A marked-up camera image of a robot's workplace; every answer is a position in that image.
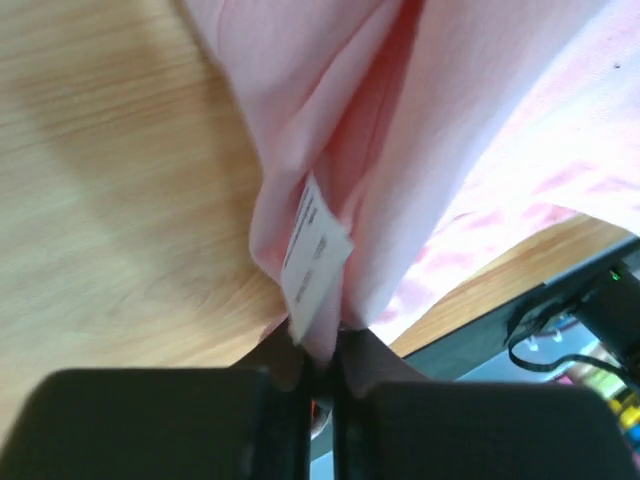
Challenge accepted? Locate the black cable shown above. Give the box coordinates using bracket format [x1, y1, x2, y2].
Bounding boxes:
[507, 297, 640, 374]

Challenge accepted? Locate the pink t-shirt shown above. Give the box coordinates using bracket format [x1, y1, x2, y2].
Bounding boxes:
[186, 1, 639, 364]

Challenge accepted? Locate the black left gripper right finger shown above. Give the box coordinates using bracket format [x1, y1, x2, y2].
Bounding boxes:
[333, 330, 632, 480]

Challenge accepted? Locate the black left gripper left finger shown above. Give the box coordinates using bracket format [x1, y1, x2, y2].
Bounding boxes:
[12, 327, 311, 479]

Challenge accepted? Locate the white shirt care label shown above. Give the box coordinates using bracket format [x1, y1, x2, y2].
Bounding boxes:
[281, 175, 353, 342]

